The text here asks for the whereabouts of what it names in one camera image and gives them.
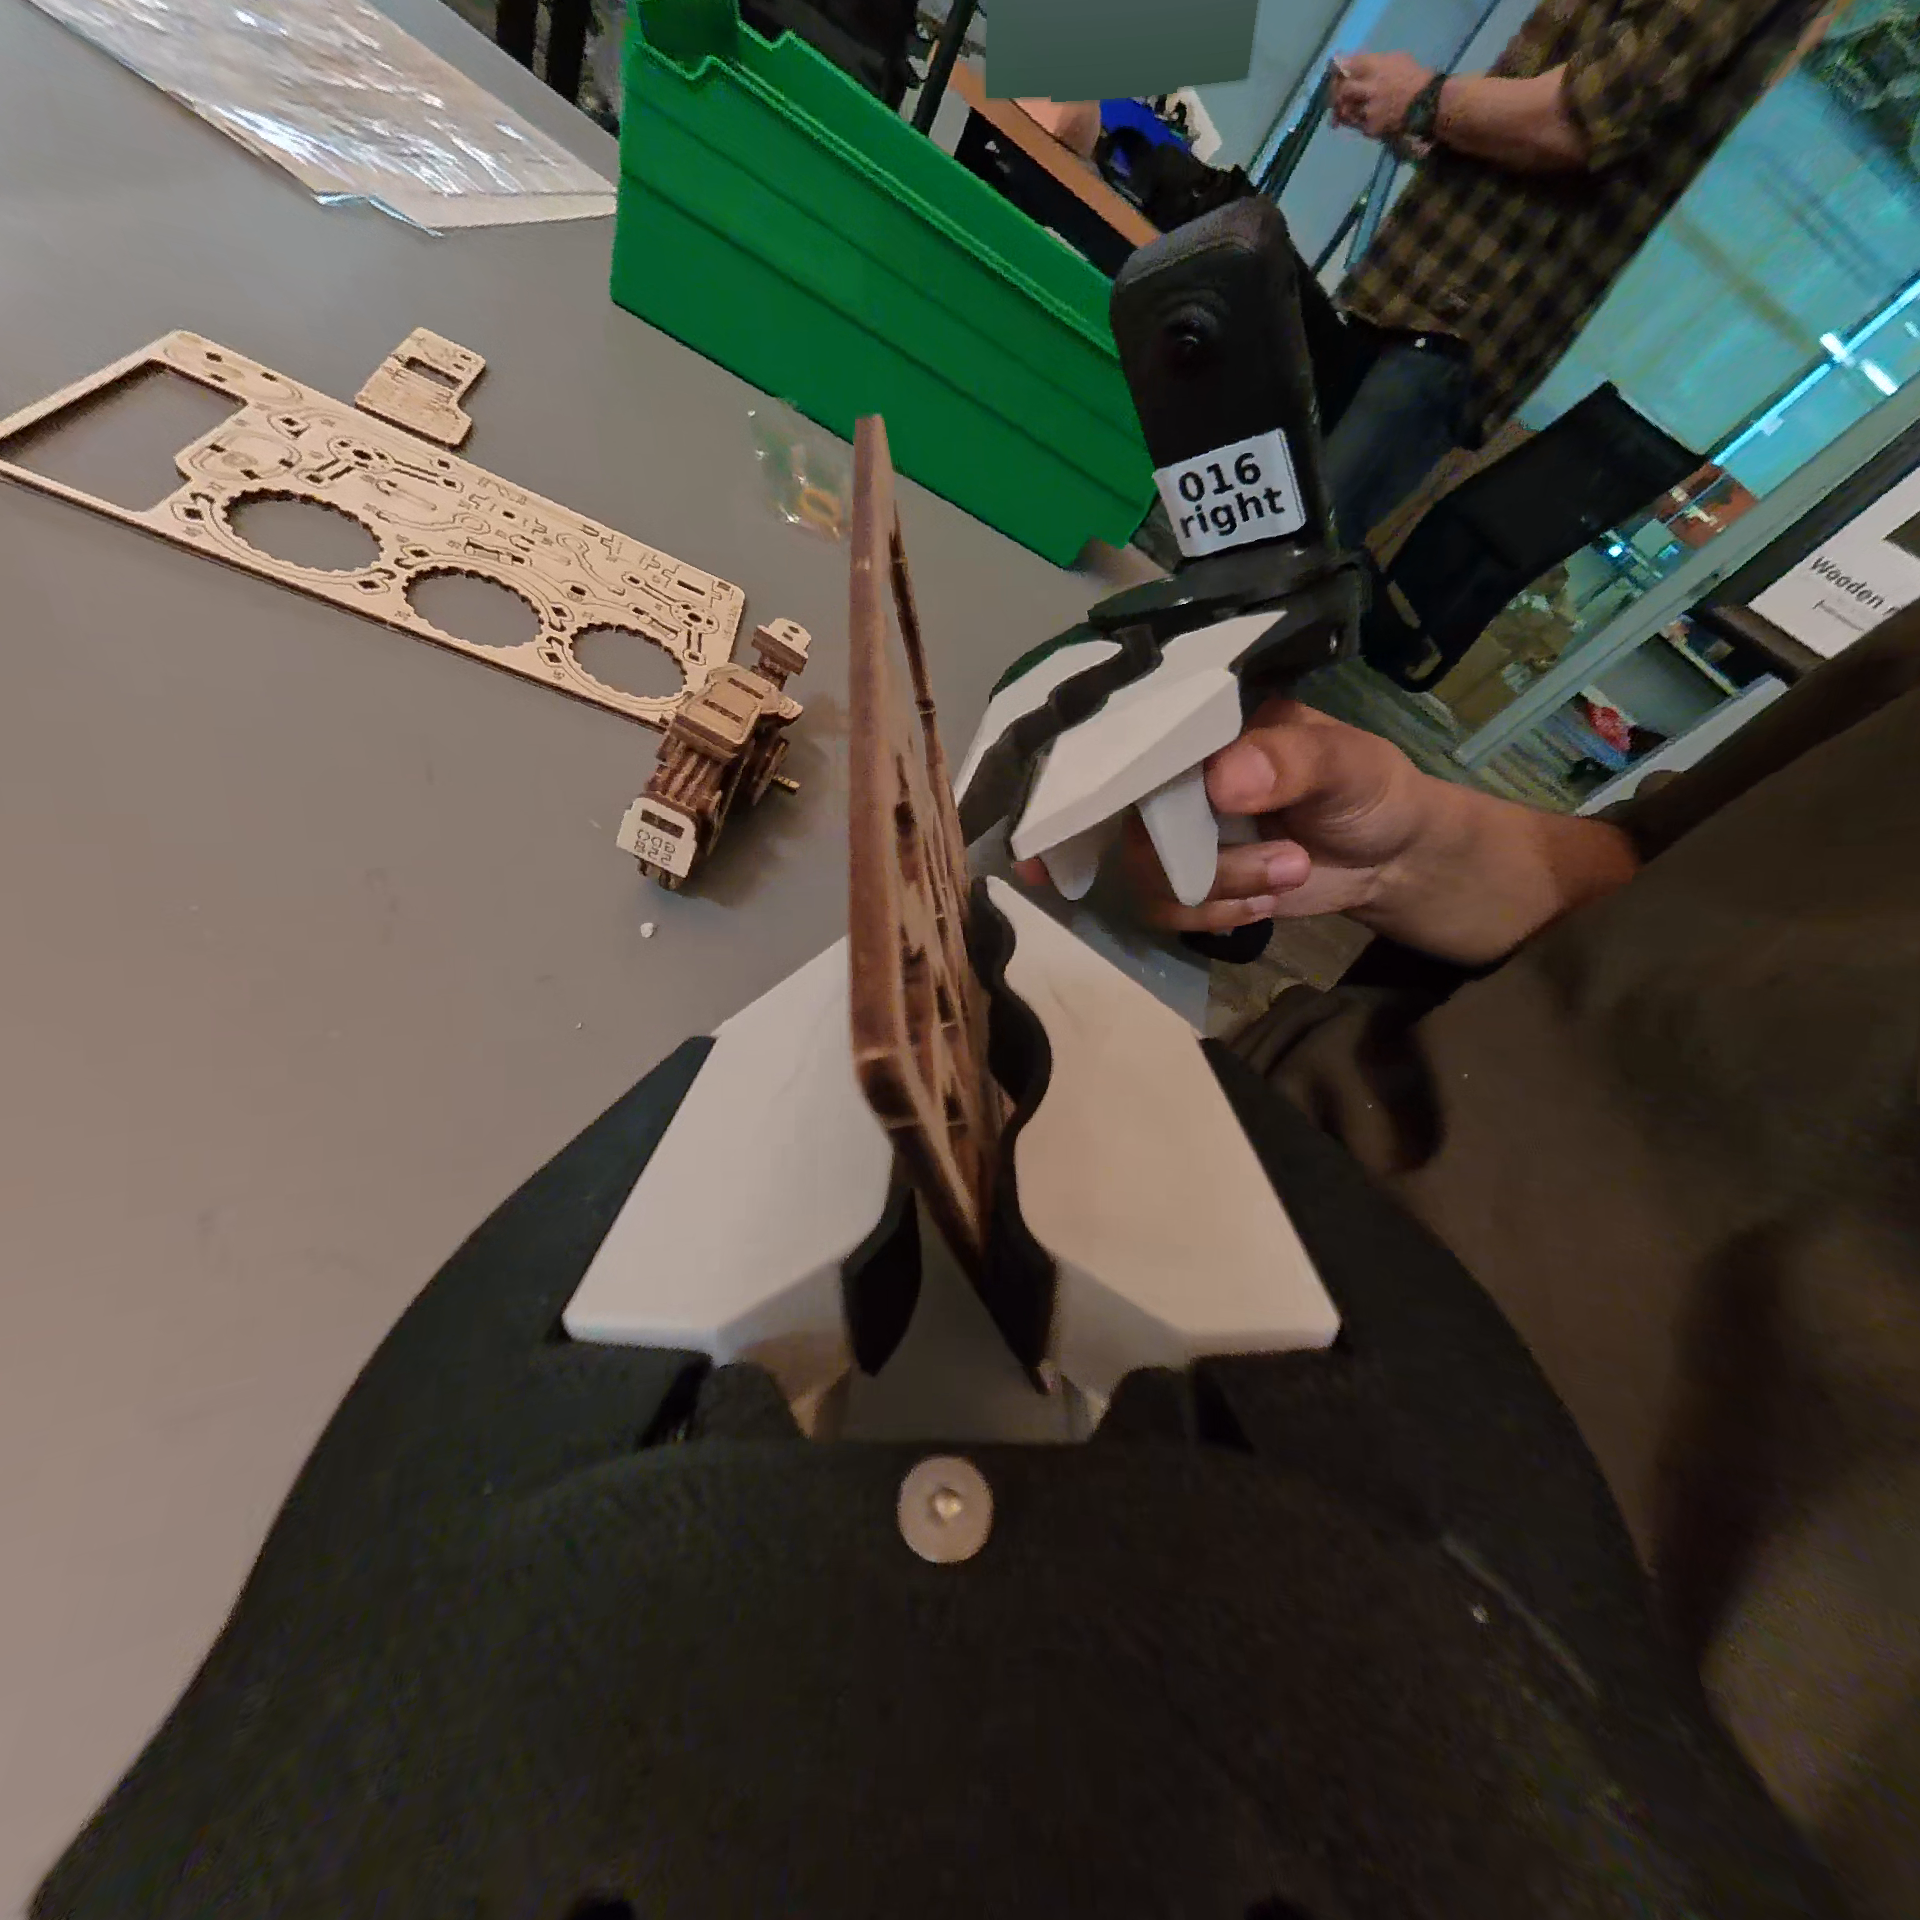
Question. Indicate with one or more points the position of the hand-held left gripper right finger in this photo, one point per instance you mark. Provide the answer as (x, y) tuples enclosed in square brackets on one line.
[(1171, 1202)]

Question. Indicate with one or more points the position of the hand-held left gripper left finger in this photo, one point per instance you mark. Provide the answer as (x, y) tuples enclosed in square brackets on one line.
[(733, 1202)]

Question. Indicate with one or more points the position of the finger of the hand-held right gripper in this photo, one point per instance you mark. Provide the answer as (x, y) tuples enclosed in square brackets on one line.
[(1148, 735), (997, 745)]

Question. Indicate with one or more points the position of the laser-cut wooden puzzle sheet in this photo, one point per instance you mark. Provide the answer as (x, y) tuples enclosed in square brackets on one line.
[(901, 780)]

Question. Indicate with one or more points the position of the person's right forearm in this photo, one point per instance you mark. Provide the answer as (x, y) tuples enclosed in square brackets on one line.
[(1723, 1050)]

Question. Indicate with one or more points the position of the person's right hand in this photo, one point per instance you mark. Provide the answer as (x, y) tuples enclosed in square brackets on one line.
[(1348, 826)]

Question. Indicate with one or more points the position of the wooden background table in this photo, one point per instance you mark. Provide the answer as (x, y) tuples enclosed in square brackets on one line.
[(1050, 159)]

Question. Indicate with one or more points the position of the small wooden model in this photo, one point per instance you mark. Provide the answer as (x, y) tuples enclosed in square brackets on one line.
[(721, 764)]

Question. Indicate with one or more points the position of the small clear plastic bag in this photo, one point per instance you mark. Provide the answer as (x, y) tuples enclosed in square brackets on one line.
[(803, 474)]

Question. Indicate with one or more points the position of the green plastic bin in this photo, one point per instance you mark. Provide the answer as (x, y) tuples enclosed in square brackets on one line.
[(838, 284)]

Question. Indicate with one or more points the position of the wooden sheet with round holes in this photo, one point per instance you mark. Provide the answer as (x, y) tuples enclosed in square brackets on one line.
[(376, 510)]

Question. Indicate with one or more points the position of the white printed sign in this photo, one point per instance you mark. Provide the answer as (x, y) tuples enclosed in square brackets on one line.
[(1851, 579)]

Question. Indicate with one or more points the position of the small flat wooden piece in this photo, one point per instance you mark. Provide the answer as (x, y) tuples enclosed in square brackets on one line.
[(424, 387)]

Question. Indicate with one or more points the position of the instruction sheet in plastic sleeve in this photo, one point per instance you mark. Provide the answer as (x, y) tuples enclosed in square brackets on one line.
[(346, 106)]

